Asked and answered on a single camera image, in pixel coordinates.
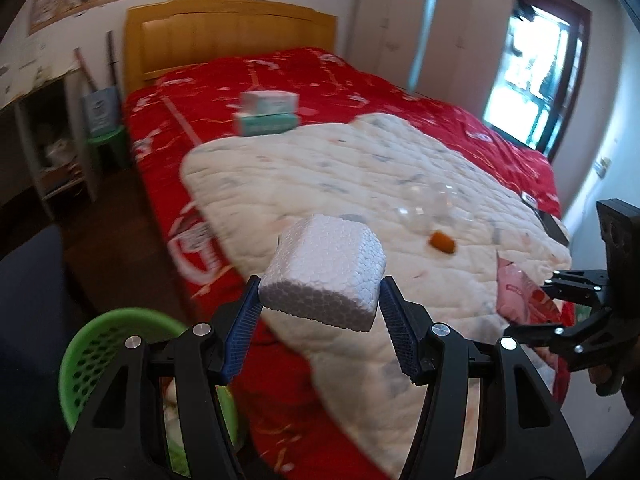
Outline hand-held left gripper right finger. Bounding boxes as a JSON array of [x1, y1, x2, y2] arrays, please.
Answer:
[[380, 276, 586, 480]]

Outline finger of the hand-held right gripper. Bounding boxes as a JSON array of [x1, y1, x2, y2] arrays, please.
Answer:
[[542, 269, 608, 307], [502, 310, 613, 373]]

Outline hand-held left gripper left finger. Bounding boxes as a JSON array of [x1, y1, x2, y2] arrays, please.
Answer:
[[59, 275, 263, 480]]

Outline red snack wrapper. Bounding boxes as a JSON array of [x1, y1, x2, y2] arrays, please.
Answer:
[[495, 255, 568, 326]]

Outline white foam block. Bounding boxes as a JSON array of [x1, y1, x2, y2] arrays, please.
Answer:
[[257, 214, 388, 333]]

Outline green plastic basket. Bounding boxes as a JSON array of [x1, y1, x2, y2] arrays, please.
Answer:
[[58, 308, 241, 480]]

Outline black smartphone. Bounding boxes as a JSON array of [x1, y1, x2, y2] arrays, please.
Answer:
[[535, 207, 571, 248]]

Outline orange peel piece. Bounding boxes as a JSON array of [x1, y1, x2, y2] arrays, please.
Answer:
[[429, 230, 457, 254]]

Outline clear plastic container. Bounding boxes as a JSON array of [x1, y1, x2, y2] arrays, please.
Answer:
[[395, 182, 473, 235]]

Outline white quilted mat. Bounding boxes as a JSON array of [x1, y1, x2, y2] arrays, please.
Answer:
[[180, 112, 573, 480]]

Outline brown framed window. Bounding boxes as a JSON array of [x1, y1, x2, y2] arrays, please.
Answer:
[[482, 0, 591, 158]]

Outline teal tissue pack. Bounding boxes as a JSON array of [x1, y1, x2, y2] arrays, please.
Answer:
[[232, 111, 302, 137]]

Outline blue chair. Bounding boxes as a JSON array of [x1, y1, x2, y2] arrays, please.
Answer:
[[0, 222, 68, 411]]

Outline green plastic stool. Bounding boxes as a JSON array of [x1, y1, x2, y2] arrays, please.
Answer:
[[87, 125, 131, 176]]

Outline white tissue pack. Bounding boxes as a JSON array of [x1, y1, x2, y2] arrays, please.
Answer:
[[240, 91, 301, 114]]

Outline red bed with wooden headboard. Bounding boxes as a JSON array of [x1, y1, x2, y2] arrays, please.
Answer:
[[122, 47, 571, 480]]

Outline grey paper bag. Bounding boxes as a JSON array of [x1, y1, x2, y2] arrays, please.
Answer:
[[82, 87, 121, 136]]

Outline white wardrobe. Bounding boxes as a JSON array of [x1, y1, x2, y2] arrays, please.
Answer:
[[350, 0, 516, 106]]

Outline wooden bed headboard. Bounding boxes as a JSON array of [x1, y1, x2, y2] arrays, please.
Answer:
[[122, 1, 338, 96]]

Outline dark stick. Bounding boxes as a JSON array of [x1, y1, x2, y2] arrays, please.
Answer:
[[106, 30, 121, 88]]

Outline red stick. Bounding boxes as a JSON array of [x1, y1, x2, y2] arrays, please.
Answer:
[[74, 49, 98, 93]]

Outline white shelf desk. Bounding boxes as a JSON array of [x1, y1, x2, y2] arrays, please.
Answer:
[[0, 67, 101, 221]]

